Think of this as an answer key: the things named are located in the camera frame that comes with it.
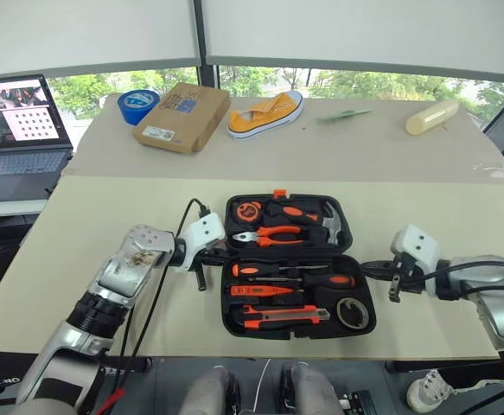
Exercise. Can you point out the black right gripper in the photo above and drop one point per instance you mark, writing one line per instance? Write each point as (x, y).
(409, 279)

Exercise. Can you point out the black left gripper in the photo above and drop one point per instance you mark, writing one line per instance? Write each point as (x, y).
(202, 276)

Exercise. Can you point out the orange voltage tester pen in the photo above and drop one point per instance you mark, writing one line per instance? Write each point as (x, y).
(256, 290)

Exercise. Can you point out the black electrical tape roll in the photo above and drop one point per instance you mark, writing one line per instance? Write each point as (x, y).
(342, 317)

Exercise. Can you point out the orange black utility knife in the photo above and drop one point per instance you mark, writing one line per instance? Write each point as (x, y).
(277, 317)

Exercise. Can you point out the black tool case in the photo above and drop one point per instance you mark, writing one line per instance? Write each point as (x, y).
(295, 311)

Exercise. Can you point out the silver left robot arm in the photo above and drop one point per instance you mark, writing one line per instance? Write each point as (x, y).
(122, 272)

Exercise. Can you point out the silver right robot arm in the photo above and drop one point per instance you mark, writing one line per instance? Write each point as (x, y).
(502, 311)

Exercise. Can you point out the orange black tape measure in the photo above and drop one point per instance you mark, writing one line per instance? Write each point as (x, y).
(248, 212)

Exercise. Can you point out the black table base bar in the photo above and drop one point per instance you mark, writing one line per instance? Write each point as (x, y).
(442, 366)

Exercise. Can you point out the white sneaker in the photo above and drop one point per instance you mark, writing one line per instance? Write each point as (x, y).
(433, 389)

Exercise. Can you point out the small black white device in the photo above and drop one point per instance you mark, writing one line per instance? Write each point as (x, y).
(357, 402)

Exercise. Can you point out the grey rounded robot leg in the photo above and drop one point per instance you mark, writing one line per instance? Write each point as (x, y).
(312, 389)
(208, 393)

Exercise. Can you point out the brown cardboard box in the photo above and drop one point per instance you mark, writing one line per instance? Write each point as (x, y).
(182, 121)

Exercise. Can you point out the yellow canvas shoe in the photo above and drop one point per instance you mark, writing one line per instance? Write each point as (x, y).
(260, 121)

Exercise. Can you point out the cream cylinder roll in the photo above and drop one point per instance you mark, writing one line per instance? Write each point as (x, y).
(431, 117)

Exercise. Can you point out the blue tape roll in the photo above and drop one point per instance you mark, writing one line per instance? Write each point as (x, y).
(132, 108)

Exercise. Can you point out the open laptop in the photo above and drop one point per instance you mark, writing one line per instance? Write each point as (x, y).
(18, 168)

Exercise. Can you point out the wide white roller blind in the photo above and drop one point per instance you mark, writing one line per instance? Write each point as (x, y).
(364, 30)

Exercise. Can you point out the black bag with white lettering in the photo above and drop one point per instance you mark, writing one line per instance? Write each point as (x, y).
(1, 367)

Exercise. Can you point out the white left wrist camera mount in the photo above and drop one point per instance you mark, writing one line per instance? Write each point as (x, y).
(204, 231)

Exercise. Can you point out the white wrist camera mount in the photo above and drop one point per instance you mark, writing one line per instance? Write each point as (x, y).
(418, 246)
(204, 231)

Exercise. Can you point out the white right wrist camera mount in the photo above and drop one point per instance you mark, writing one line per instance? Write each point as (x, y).
(418, 246)

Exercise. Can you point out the dark window frame post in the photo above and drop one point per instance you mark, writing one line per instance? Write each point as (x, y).
(206, 73)

